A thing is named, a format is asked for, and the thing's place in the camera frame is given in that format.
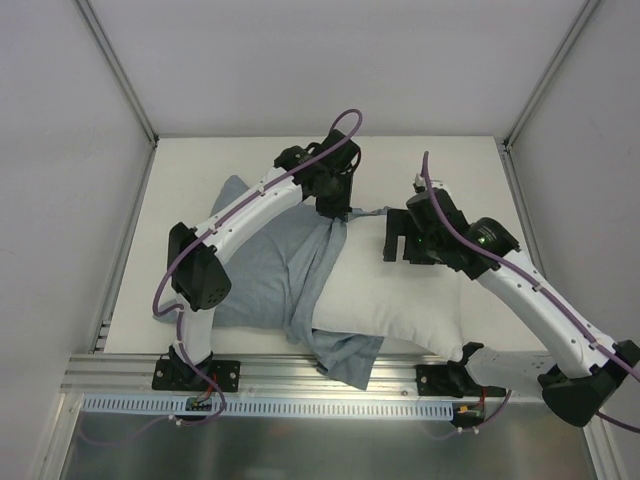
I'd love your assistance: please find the white pillow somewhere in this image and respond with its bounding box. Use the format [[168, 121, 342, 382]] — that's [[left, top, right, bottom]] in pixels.
[[312, 216, 463, 361]]

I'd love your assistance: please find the grey striped pillowcase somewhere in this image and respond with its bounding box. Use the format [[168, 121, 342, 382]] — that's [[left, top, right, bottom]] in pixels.
[[152, 174, 396, 391]]

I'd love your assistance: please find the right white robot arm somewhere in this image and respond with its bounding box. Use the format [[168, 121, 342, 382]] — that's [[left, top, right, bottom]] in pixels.
[[383, 178, 639, 427]]

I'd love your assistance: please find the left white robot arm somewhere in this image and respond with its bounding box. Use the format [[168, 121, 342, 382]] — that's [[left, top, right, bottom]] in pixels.
[[153, 129, 361, 390]]

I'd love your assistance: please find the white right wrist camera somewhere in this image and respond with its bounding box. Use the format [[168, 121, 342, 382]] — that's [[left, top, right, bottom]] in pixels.
[[413, 173, 445, 193]]

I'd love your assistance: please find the right aluminium frame post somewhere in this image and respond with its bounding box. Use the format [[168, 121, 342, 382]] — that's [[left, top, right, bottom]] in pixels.
[[499, 0, 604, 147]]

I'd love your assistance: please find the aluminium frame post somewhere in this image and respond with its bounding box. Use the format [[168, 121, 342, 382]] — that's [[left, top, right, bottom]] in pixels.
[[499, 0, 604, 147], [72, 0, 159, 148]]

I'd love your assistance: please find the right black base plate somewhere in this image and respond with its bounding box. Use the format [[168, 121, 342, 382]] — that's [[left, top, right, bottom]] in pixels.
[[415, 364, 459, 397]]

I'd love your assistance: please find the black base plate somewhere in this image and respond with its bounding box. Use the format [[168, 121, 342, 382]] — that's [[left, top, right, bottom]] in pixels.
[[415, 364, 459, 397], [151, 348, 241, 393]]

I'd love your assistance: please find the aluminium mounting rail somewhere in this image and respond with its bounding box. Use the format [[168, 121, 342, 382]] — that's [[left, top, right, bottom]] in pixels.
[[59, 319, 561, 396]]

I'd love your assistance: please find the white slotted cable duct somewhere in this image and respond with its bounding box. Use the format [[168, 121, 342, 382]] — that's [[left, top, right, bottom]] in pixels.
[[81, 394, 454, 422]]

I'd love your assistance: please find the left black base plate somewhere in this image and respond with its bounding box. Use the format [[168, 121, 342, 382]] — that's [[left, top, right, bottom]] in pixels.
[[151, 348, 241, 393]]

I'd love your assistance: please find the left aluminium frame post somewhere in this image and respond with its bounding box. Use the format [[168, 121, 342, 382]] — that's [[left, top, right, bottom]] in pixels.
[[72, 0, 159, 148]]

